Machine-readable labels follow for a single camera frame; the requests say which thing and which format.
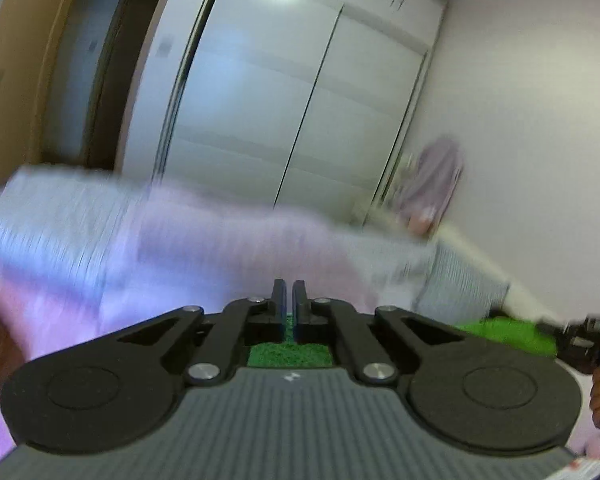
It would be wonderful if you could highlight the green knitted sweater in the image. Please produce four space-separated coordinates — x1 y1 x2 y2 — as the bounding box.
247 316 557 368

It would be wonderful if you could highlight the grey checked pillow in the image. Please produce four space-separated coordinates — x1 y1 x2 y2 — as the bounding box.
414 242 509 325

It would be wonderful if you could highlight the hanging lilac garment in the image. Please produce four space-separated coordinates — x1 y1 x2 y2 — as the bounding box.
393 136 464 237

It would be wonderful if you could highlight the pink floral bedspread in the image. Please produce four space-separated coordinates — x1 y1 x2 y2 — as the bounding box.
0 278 376 461

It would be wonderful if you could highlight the lilac striped duvet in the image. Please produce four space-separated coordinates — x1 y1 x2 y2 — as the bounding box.
0 166 436 312

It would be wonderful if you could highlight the white sliding wardrobe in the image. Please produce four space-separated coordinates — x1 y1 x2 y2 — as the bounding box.
117 0 445 222

